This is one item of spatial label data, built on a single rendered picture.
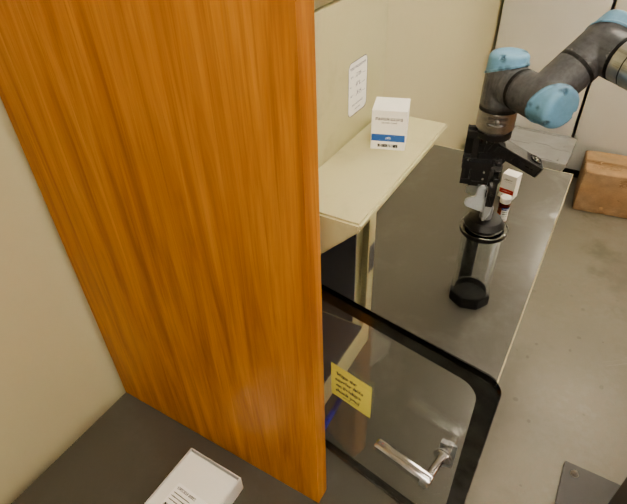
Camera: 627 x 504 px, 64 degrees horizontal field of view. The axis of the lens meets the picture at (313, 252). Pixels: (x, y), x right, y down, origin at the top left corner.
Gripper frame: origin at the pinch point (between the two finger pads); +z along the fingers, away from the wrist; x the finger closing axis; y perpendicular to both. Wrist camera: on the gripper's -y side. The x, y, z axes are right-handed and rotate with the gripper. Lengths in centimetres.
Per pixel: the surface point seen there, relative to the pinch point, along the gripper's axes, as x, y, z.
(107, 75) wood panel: 55, 47, -47
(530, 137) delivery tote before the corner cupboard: -235, -39, 87
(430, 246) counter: -18.9, 11.6, 26.3
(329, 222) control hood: 53, 23, -30
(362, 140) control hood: 33, 23, -31
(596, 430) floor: -38, -63, 120
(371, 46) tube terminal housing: 26, 23, -43
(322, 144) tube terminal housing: 41, 27, -33
